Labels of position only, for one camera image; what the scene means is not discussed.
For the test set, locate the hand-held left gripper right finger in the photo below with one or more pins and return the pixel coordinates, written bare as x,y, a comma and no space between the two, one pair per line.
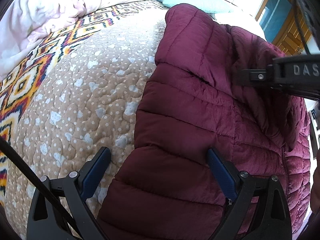
221,172

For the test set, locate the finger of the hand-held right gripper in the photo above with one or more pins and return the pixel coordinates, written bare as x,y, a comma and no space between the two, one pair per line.
255,77

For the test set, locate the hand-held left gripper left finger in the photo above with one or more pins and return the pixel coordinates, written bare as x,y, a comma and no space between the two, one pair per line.
93,172

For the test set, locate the maroon puffer jacket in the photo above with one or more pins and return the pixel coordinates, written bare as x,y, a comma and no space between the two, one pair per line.
187,105

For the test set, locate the wooden door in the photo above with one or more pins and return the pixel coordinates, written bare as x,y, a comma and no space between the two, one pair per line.
287,37

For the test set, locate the teal glass door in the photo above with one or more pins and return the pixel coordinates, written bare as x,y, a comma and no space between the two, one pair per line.
275,15

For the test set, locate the beige quilted bedspread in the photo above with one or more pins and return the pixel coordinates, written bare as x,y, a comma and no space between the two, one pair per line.
87,105

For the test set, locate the teal pillow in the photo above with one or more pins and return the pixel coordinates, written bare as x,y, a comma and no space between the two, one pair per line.
195,1

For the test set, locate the patterned fleece blanket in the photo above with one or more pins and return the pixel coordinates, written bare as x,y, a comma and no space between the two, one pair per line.
30,72

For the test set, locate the pink floral quilt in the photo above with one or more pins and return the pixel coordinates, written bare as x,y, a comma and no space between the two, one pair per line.
37,12

